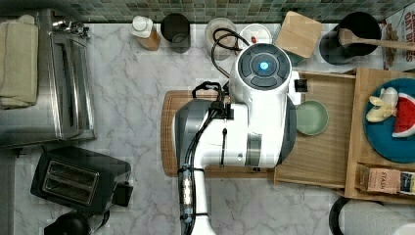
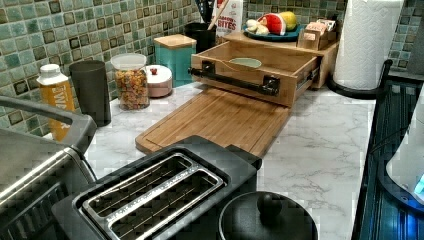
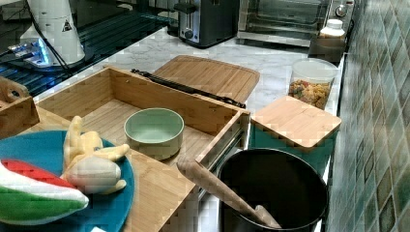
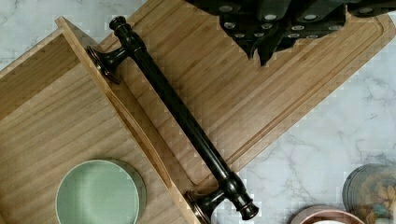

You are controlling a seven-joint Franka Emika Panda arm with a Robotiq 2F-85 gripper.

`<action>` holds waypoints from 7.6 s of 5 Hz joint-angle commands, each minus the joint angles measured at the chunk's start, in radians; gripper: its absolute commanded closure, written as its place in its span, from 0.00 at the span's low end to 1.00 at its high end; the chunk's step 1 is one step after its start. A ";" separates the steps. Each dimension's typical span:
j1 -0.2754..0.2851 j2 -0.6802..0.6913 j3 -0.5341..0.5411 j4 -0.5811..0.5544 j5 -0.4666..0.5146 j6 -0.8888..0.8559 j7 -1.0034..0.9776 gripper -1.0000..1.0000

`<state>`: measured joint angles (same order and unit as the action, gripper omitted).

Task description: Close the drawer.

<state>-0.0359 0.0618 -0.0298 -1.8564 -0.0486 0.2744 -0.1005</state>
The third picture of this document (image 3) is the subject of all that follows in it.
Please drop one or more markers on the bamboo drawer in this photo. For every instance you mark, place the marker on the bamboo drawer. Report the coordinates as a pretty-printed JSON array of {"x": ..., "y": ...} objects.
[{"x": 106, "y": 99}]

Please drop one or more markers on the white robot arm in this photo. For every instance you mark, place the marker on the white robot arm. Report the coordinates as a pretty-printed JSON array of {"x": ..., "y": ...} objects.
[{"x": 53, "y": 33}]

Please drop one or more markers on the bamboo cutting board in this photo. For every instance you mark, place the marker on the bamboo cutting board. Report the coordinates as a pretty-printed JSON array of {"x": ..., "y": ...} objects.
[{"x": 216, "y": 77}]

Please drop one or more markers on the light green ceramic bowl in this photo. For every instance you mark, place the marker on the light green ceramic bowl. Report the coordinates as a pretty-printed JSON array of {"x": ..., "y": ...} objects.
[{"x": 155, "y": 132}]

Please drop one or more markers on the wooden spoon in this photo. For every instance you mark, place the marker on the wooden spoon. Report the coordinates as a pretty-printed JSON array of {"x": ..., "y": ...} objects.
[{"x": 201, "y": 176}]

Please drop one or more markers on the teal box with bamboo lid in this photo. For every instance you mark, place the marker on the teal box with bamboo lid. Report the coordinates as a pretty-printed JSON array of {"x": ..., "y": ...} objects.
[{"x": 298, "y": 128}]

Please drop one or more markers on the silver black toaster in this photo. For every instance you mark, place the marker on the silver black toaster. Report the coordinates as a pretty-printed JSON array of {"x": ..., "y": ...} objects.
[{"x": 204, "y": 23}]

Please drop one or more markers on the clear pasta container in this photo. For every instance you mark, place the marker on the clear pasta container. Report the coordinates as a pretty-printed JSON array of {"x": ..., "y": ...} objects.
[{"x": 311, "y": 81}]

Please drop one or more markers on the black pot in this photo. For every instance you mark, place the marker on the black pot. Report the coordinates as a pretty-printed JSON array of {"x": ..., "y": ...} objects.
[{"x": 285, "y": 185}]

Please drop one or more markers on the stainless toaster oven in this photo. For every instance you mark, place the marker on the stainless toaster oven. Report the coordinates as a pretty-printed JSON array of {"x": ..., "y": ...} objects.
[{"x": 293, "y": 22}]

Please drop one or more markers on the plush banana toy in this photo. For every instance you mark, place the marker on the plush banana toy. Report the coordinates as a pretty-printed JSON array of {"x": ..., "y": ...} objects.
[{"x": 89, "y": 166}]

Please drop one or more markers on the dark tray under bottle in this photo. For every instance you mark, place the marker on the dark tray under bottle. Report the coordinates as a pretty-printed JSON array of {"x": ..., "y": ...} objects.
[{"x": 328, "y": 49}]

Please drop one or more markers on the white lidded bottle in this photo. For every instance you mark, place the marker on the white lidded bottle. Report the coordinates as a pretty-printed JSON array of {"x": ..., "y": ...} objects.
[{"x": 332, "y": 29}]

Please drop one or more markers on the wooden holder at left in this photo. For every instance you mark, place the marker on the wooden holder at left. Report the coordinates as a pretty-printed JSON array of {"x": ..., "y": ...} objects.
[{"x": 17, "y": 109}]

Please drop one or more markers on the plush watermelon slice toy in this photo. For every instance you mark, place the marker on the plush watermelon slice toy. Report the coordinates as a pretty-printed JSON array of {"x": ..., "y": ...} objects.
[{"x": 32, "y": 196}]

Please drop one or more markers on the black drawer handle bar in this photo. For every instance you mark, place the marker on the black drawer handle bar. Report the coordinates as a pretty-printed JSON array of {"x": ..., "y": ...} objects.
[{"x": 187, "y": 89}]

